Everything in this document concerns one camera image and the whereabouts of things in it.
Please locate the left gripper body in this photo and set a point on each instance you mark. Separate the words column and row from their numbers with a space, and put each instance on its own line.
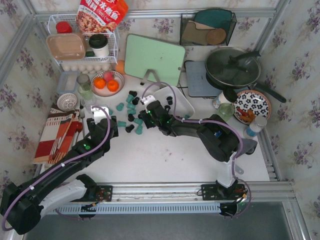
column 102, row 124

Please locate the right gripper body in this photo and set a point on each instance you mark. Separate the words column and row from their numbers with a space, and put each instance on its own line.
column 149, row 116

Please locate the black capsule lone front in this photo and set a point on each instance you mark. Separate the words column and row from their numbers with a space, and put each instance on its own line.
column 167, row 107

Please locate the black capsule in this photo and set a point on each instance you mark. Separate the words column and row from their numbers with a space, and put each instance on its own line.
column 133, row 93
column 129, row 128
column 130, row 117
column 169, row 100

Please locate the white plastic storage basket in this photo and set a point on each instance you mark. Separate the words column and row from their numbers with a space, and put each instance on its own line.
column 183, row 107

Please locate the grey microfibre cloth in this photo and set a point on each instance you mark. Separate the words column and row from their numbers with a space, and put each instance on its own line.
column 249, row 146

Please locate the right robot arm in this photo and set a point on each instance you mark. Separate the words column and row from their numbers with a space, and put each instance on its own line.
column 220, row 141

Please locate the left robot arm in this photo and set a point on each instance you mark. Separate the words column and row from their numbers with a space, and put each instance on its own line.
column 25, row 205

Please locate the teal capsule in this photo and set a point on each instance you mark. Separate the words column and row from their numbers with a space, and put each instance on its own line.
column 120, row 106
column 138, row 121
column 139, row 130
column 129, row 98
column 121, row 124

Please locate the teal capsule front middle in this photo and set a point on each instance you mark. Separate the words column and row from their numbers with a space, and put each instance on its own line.
column 139, row 130

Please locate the teal capsule left centre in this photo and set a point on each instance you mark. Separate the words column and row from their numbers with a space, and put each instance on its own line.
column 121, row 124

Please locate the clear drinking glass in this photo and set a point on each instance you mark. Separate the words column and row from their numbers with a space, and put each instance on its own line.
column 90, row 102

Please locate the teal capsule upper left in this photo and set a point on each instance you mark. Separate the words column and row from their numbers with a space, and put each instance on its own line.
column 120, row 106

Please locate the black capsule top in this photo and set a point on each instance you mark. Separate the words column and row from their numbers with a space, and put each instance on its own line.
column 133, row 93

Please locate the teal capsule top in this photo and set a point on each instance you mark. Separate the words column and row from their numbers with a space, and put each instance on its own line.
column 129, row 98

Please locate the green tinted glass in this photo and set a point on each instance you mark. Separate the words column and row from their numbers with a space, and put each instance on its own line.
column 84, row 88

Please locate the striped orange cloth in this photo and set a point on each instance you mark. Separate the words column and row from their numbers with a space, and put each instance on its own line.
column 57, row 135

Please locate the white patterned strainer bowl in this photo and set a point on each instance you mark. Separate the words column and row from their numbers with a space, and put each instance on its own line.
column 67, row 102

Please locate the fruit plate with oranges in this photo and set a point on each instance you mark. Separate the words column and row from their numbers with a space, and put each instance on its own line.
column 107, row 83

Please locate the grey induction cooker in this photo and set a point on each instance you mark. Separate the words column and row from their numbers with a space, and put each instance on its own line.
column 198, row 86

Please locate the clear container blue lid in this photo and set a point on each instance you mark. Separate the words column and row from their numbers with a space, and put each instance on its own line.
column 67, row 82

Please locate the egg tray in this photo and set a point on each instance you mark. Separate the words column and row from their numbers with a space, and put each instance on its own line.
column 90, row 68

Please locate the green cutting board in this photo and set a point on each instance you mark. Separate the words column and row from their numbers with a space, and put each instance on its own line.
column 145, row 53

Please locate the green glass cup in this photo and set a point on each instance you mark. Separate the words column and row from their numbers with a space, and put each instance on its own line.
column 226, row 111

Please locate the cartoon paper cup black lid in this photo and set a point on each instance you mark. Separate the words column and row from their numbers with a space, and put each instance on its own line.
column 227, row 96

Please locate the white cup black lid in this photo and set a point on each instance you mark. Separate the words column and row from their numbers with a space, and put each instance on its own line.
column 99, row 44

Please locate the beige plastic container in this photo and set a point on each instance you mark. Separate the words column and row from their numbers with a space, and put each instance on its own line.
column 67, row 46

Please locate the black frying pan with lid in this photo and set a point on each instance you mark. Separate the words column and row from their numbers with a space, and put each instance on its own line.
column 235, row 68

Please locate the black mesh organizer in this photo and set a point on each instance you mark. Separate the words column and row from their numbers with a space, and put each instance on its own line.
column 193, row 30

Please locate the round cork coaster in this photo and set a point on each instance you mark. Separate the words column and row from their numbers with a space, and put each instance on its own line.
column 216, row 36

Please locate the white pill bottle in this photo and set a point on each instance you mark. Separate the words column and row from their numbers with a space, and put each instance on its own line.
column 255, row 127

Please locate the red lid jar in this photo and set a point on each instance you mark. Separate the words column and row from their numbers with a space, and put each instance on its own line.
column 63, row 27

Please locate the floral plate with food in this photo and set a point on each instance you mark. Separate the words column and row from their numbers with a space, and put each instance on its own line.
column 250, row 104

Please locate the red snack bag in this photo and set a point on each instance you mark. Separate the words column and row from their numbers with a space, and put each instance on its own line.
column 100, row 16

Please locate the white wire rack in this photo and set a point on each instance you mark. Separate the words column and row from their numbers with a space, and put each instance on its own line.
column 113, row 40

